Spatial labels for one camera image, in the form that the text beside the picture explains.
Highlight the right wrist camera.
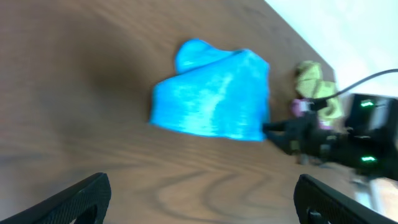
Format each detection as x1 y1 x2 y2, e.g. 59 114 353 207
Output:
298 98 328 112

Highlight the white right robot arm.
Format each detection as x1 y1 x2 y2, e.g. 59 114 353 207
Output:
262 99 397 180

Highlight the blue microfiber cloth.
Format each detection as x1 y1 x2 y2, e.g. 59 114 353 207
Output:
149 39 270 141

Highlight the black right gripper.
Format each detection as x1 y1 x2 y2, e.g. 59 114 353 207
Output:
262 114 345 162

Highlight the crumpled purple cloth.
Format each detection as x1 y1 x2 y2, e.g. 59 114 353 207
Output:
291 99 332 130

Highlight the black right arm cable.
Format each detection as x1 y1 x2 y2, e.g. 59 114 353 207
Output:
323 68 398 102

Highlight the green microfiber cloth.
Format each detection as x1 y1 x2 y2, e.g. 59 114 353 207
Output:
295 60 344 122

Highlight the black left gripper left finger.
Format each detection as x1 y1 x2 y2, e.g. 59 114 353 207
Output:
1 172 111 224

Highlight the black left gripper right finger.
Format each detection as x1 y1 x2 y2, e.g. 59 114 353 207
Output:
294 174 397 224

